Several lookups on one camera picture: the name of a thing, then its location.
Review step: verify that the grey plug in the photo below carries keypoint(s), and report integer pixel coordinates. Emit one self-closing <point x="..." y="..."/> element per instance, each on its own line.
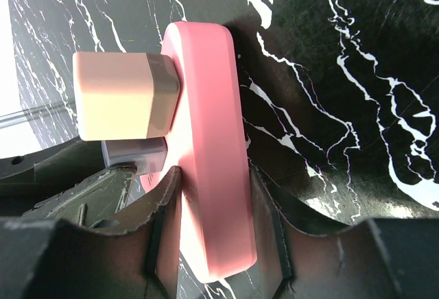
<point x="148" y="155"/>

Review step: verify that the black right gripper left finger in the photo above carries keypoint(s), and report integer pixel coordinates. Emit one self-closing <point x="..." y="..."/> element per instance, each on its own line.
<point x="133" y="254"/>

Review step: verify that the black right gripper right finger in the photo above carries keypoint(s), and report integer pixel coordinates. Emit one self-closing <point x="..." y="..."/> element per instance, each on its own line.
<point x="295" y="264"/>

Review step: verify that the pink triangular socket base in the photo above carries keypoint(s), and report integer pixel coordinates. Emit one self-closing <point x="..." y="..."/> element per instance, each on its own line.
<point x="207" y="142"/>

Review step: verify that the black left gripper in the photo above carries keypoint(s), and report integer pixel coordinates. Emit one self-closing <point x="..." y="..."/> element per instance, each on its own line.
<point x="88" y="196"/>

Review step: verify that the beige plug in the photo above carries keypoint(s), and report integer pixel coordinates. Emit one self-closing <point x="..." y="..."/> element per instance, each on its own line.
<point x="124" y="96"/>

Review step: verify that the aluminium frame rail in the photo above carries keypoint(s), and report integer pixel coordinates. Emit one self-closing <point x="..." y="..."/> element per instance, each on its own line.
<point x="31" y="114"/>

